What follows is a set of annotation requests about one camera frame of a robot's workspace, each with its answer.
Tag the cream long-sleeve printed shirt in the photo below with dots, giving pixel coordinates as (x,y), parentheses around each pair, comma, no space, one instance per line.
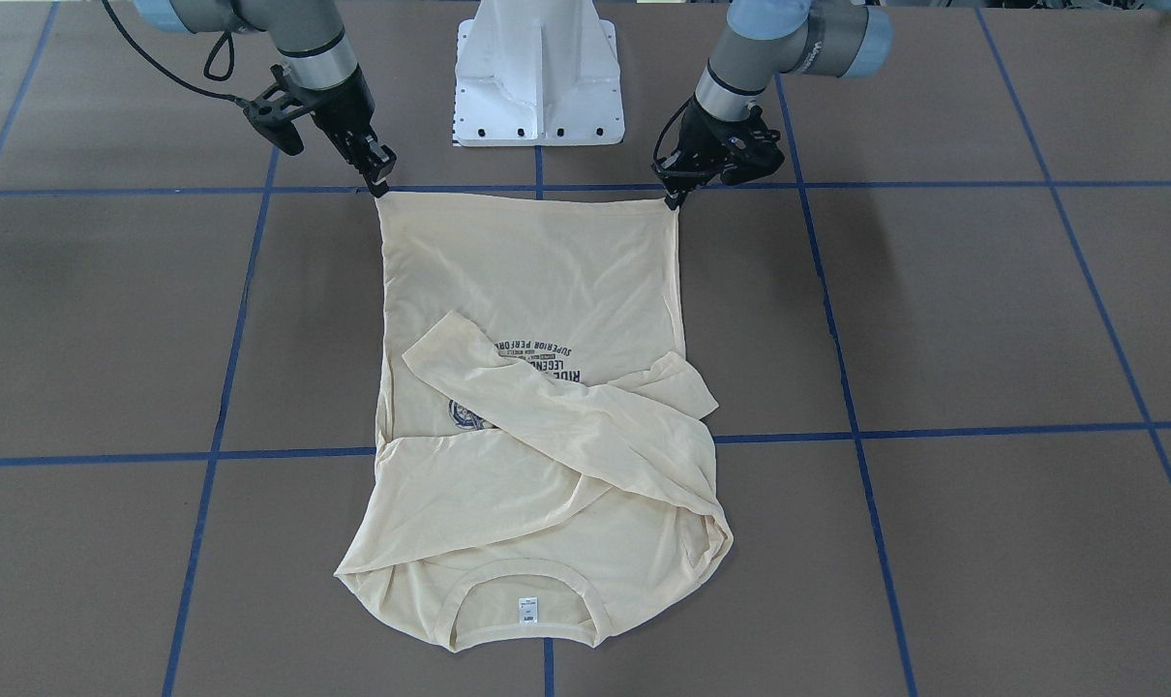
(543,468)

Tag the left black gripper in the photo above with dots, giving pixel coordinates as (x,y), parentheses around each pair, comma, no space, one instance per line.
(707,136)

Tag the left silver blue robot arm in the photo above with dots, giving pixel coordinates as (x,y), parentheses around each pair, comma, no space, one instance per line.
(763,39)

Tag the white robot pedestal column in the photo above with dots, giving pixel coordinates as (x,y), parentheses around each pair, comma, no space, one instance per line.
(537,73)

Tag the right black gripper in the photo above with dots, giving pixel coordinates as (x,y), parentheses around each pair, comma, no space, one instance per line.
(338,113)

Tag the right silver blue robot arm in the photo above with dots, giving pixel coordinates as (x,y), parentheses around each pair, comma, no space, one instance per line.
(318,75)

